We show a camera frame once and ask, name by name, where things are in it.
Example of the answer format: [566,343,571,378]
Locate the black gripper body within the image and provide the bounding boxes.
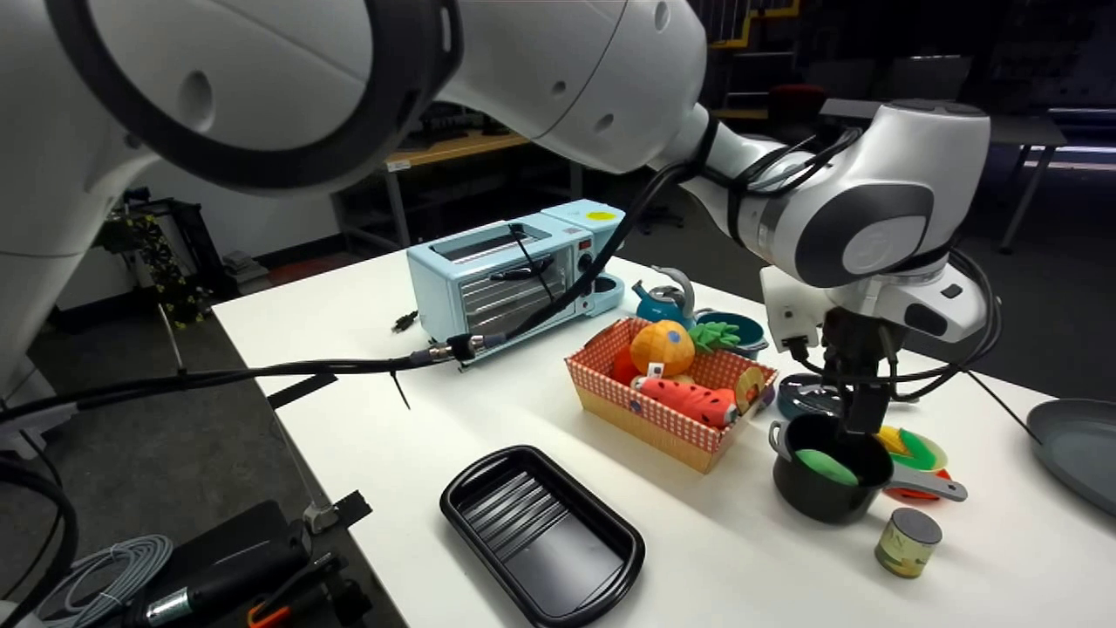
[816,307,914,406]

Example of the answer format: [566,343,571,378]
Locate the green plushy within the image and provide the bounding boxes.
[790,445,865,488]

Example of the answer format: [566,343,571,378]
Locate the black pot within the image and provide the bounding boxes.
[764,412,900,527]

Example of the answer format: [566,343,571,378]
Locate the wooden basket of fruit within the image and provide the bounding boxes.
[560,315,781,475]

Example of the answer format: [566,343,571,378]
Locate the dark patterned small dish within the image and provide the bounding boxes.
[775,368,850,424]

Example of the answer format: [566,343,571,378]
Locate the colourful measuring spoons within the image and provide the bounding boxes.
[874,423,969,508]

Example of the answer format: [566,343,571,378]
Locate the yellow fruit slice plush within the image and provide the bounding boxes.
[732,364,770,412]

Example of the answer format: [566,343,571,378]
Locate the teal bowl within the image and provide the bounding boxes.
[695,307,775,359]

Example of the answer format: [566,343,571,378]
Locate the small tin can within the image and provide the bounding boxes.
[872,507,946,584]

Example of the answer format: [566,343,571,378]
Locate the green leafy plush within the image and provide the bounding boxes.
[687,316,747,357]

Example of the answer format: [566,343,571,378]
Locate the red spotted long plush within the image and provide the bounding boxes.
[628,365,738,434]

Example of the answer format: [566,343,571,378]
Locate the orange fruit plush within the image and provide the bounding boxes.
[628,316,696,380]

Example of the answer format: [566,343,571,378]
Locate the teal toy kettle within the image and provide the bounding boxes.
[628,266,700,330]

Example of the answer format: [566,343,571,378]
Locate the red round plush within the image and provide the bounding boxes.
[606,346,645,386]

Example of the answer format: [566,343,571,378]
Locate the black grill tray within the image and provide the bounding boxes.
[436,439,647,628]

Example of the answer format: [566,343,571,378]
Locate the light blue toaster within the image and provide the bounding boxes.
[403,194,632,368]

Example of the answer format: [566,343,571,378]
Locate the wooden bench table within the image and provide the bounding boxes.
[380,128,532,248]

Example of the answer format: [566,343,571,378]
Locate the black tool with orange trigger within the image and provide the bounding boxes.
[135,499,378,628]

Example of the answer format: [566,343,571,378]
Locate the potted plant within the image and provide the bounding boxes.
[98,189,210,330]

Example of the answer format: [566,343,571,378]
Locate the metal frame table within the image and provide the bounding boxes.
[996,107,1116,253]

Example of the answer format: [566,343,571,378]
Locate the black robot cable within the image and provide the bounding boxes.
[0,161,710,434]

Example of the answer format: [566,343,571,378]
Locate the grey coiled cable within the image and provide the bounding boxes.
[31,531,178,628]

